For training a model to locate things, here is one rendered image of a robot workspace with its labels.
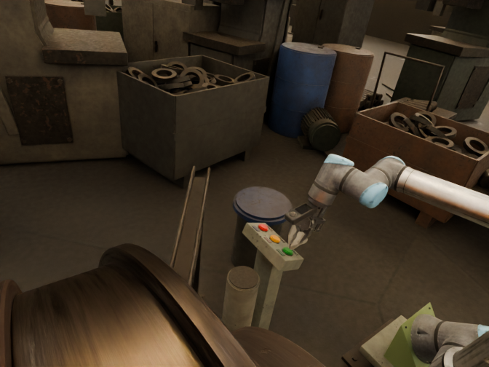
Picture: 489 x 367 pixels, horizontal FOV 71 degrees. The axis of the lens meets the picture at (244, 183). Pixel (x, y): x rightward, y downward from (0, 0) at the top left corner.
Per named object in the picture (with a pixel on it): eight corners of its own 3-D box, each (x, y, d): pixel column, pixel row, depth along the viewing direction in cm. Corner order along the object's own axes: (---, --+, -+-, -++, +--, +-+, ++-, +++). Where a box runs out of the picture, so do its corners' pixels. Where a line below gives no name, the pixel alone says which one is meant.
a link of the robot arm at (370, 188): (396, 178, 108) (362, 159, 115) (377, 194, 102) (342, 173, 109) (386, 199, 115) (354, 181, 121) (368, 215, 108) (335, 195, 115)
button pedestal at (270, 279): (255, 365, 150) (279, 263, 118) (225, 324, 166) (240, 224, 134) (282, 348, 159) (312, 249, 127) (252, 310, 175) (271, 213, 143)
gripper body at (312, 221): (319, 234, 125) (334, 206, 122) (304, 234, 119) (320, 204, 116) (304, 222, 130) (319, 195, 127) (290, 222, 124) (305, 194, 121)
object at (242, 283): (225, 378, 144) (239, 294, 117) (211, 354, 152) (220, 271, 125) (248, 364, 150) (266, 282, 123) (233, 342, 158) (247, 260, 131)
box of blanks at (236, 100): (173, 194, 253) (175, 92, 213) (110, 153, 295) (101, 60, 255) (258, 156, 324) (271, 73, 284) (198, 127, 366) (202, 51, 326)
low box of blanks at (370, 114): (471, 205, 293) (512, 135, 259) (438, 237, 248) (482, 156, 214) (375, 159, 348) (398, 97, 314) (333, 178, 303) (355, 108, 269)
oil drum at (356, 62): (329, 137, 385) (351, 54, 339) (294, 118, 424) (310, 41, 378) (362, 129, 417) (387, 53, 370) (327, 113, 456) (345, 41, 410)
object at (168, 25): (155, 79, 492) (153, -8, 435) (214, 100, 444) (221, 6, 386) (124, 84, 453) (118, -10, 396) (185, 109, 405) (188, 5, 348)
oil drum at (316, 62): (289, 143, 359) (308, 54, 312) (256, 121, 398) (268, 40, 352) (328, 135, 391) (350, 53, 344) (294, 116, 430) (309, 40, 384)
